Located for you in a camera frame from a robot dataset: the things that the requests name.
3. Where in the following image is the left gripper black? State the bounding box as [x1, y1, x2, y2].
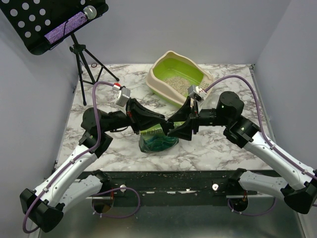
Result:
[102, 97, 165, 134]

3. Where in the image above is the green litter bag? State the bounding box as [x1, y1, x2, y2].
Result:
[139, 134, 179, 153]

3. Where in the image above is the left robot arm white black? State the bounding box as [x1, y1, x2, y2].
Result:
[20, 99, 173, 234]

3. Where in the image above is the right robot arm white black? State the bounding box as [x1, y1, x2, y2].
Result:
[167, 91, 317, 214]

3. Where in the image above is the cat litter pile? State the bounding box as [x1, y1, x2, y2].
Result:
[163, 76, 191, 96]

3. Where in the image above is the green beige litter box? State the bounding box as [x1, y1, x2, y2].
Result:
[146, 51, 214, 108]

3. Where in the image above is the black music stand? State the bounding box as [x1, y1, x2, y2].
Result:
[0, 0, 120, 107]

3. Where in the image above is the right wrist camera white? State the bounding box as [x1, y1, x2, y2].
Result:
[188, 85, 207, 102]

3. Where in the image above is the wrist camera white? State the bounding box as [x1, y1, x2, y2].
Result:
[112, 83, 131, 107]
[188, 85, 207, 102]

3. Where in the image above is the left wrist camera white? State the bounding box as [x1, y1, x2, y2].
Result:
[112, 83, 131, 107]

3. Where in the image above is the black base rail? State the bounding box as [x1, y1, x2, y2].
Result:
[78, 169, 270, 210]

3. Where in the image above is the microphone with purple handle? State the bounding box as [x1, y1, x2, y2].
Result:
[45, 5, 97, 44]

